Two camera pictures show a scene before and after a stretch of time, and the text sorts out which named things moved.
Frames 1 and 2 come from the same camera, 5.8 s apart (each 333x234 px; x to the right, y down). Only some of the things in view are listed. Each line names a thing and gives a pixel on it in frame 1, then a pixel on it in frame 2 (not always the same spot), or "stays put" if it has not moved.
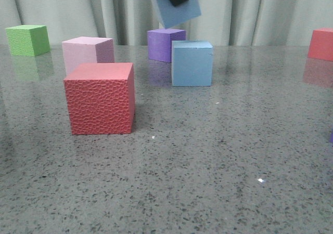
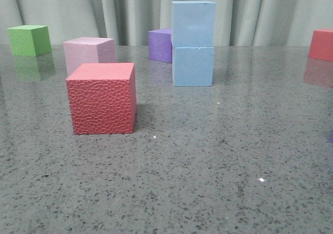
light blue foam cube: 170,14 → 193,23
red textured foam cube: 101,98 stays put
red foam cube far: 321,46 stays put
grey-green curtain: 231,14 stays put
